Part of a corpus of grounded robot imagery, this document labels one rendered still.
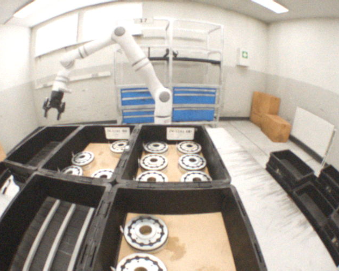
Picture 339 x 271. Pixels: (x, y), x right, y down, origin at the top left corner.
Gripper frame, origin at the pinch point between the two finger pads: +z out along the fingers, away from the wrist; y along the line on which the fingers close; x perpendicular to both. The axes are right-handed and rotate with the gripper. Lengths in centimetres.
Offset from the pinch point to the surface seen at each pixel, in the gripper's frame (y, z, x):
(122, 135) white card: -16.3, 1.0, 36.7
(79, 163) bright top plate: 4.8, 13.7, 29.8
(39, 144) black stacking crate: 1.8, 15.8, -8.7
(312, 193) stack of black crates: -48, 19, 183
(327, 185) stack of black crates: -40, 10, 196
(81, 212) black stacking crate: 20, 23, 45
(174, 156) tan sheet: -14, 4, 63
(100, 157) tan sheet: -5.4, 11.7, 33.1
